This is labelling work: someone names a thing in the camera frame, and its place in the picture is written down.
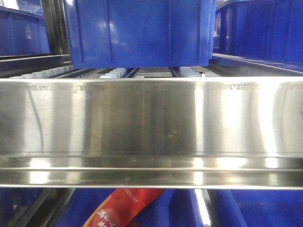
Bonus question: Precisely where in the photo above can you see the dark blue bin centre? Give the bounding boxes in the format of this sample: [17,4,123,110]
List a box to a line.
[64,0,216,69]

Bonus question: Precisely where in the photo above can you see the dark blue bin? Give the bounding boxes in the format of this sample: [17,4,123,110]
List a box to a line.
[55,188,204,227]
[0,6,50,56]
[213,0,303,70]
[211,190,303,227]
[64,0,216,69]

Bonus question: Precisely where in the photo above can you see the dark blue bin lower right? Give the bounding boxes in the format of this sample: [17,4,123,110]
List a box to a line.
[211,190,303,227]

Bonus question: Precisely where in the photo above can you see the dark blue bin left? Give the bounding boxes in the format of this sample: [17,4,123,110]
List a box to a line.
[0,6,50,56]

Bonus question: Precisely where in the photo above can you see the white roller track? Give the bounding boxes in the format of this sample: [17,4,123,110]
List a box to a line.
[10,65,205,79]

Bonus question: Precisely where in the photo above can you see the red snack package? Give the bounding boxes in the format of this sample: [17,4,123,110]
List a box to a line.
[83,188,165,227]

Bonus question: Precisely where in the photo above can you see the stainless steel shelf rail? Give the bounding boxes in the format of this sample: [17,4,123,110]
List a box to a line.
[0,77,303,189]

